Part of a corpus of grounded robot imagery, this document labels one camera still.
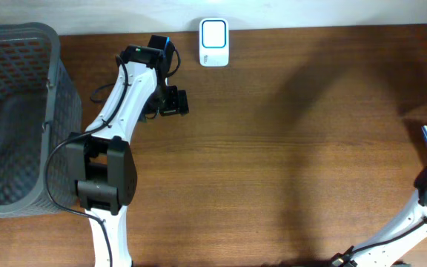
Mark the grey plastic mesh basket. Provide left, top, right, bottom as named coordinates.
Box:
left=0, top=23, right=82, bottom=218

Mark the white barcode scanner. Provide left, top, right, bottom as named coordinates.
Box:
left=199, top=18, right=230, bottom=67

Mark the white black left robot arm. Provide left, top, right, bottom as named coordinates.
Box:
left=64, top=35, right=189, bottom=266

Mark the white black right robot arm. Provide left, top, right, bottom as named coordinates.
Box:
left=328, top=166, right=427, bottom=267

